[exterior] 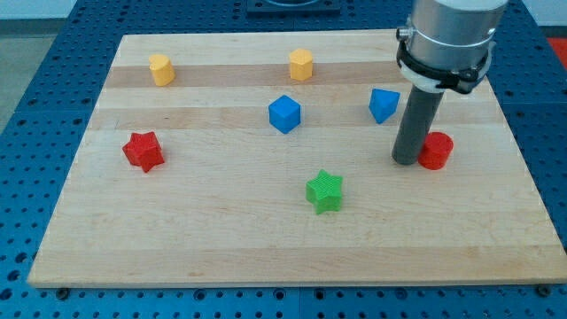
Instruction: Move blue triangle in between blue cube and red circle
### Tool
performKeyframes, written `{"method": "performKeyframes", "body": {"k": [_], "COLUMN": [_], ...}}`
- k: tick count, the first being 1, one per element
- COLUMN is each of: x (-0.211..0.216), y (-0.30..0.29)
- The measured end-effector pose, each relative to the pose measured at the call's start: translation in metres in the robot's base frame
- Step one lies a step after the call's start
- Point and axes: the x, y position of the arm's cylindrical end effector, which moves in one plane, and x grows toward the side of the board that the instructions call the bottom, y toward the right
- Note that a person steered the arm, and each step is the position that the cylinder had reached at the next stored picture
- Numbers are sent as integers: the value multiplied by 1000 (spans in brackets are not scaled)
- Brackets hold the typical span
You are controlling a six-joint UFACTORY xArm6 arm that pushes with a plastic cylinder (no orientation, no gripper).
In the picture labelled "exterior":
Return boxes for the blue triangle block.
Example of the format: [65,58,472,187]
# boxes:
[369,89,400,124]

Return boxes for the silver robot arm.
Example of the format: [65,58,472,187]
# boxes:
[396,0,508,94]

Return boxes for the blue cube block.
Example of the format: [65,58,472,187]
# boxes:
[268,95,301,134]

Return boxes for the wooden board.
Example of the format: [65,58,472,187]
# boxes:
[27,30,566,288]

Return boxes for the green star block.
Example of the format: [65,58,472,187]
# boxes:
[306,169,343,214]

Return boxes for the yellow hexagon block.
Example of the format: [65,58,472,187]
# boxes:
[289,48,313,81]

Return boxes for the red star block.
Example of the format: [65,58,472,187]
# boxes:
[122,131,165,173]

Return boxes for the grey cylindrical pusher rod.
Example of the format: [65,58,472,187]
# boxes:
[392,86,444,166]

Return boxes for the yellow heart block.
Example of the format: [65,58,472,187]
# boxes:
[149,54,176,87]

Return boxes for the red cylinder block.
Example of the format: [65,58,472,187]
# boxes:
[418,132,454,170]

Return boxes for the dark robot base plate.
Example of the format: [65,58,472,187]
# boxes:
[246,0,341,16]

